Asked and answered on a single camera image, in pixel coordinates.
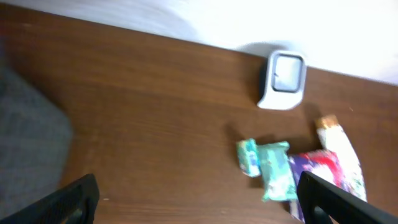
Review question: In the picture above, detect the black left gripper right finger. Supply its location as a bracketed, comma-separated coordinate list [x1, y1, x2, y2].
[297, 171, 397, 224]

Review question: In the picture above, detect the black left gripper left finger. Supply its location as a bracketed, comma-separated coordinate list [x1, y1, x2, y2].
[1, 174, 100, 224]

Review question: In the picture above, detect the red purple tissue pack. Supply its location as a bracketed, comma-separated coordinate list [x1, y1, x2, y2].
[287, 149, 352, 223]

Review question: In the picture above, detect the teal wet wipes pack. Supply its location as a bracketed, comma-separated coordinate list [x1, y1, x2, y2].
[257, 141, 298, 202]

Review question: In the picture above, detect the white pouch with cork cap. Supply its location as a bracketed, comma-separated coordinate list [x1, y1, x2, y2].
[315, 114, 367, 202]

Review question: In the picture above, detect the small green tissue pack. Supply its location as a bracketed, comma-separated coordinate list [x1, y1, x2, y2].
[236, 139, 261, 178]

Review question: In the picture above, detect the grey plastic mesh basket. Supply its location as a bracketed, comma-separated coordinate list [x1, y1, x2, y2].
[1, 49, 73, 218]

